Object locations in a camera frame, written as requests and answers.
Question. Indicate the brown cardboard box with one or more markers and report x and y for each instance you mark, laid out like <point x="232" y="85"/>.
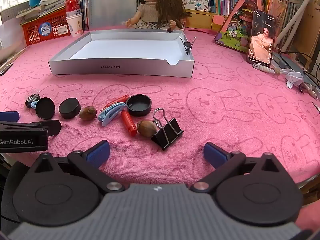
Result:
<point x="311" y="30"/>

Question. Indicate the pink printed towel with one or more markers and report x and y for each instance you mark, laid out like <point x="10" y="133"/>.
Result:
<point x="225" y="120"/>

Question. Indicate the wooden shelf unit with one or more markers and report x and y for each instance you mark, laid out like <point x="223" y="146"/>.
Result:
<point x="200" y="18"/>

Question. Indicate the black round lid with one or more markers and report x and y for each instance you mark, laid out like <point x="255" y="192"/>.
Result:
<point x="45" y="108"/>
<point x="70" y="108"/>

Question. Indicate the brown-haired doll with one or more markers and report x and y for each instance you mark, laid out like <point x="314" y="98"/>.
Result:
<point x="150" y="7"/>

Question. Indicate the blue hair clip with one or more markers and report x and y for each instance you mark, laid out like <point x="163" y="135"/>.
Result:
<point x="110" y="113"/>

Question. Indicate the red drink can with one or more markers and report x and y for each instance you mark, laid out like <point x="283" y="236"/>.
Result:
<point x="72" y="5"/>

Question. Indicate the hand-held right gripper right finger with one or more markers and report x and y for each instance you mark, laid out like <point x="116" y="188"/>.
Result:
<point x="215" y="154"/>

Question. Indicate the large red plastic basket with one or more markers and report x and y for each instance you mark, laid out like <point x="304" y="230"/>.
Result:
<point x="32" y="32"/>

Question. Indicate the large black binder clip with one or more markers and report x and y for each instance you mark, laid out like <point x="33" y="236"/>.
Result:
<point x="167" y="133"/>

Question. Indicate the white paper cup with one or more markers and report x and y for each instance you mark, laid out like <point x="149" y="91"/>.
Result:
<point x="75" y="25"/>

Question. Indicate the wooden strip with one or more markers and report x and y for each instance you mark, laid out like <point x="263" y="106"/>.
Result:
<point x="12" y="56"/>

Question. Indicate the white pipe frame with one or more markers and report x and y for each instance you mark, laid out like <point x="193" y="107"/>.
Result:
<point x="300" y="12"/>

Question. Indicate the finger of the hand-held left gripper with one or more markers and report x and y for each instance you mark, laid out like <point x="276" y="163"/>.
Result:
<point x="8" y="116"/>
<point x="52" y="128"/>

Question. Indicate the grey cutting mat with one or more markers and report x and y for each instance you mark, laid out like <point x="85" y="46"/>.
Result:
<point x="12" y="12"/>

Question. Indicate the black remote control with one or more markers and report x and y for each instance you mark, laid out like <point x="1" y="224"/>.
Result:
<point x="5" y="69"/>

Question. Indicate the row of orange folders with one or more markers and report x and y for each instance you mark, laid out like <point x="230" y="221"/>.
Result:
<point x="282" y="15"/>

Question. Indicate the red marker pen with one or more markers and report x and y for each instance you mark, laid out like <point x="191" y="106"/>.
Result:
<point x="120" y="98"/>
<point x="128" y="125"/>

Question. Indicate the pink sticky note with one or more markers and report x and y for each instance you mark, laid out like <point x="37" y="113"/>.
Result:
<point x="219" y="22"/>

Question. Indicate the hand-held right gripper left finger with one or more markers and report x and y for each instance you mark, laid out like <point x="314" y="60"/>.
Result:
<point x="98" y="153"/>

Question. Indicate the black cap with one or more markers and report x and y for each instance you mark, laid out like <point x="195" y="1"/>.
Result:
<point x="138" y="111"/>

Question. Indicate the white paper origami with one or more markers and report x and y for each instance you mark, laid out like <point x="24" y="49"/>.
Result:
<point x="293" y="78"/>

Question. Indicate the small black binder clip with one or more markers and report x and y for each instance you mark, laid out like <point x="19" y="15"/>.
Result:
<point x="187" y="45"/>

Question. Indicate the small clear jar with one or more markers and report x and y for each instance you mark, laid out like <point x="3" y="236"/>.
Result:
<point x="32" y="97"/>

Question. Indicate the pink triangular toy house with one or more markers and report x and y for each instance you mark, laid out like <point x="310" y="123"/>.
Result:
<point x="235" y="30"/>

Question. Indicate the black smartphone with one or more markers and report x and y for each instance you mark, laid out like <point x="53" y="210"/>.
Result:
<point x="261" y="42"/>

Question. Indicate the translucent plastic clipboard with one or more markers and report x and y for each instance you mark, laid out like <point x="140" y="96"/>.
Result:
<point x="112" y="5"/>

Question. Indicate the grey cardboard box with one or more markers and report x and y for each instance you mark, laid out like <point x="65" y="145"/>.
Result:
<point x="120" y="66"/>

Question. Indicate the brown acorn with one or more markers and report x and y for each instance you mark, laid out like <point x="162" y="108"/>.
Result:
<point x="146" y="128"/>
<point x="88" y="113"/>

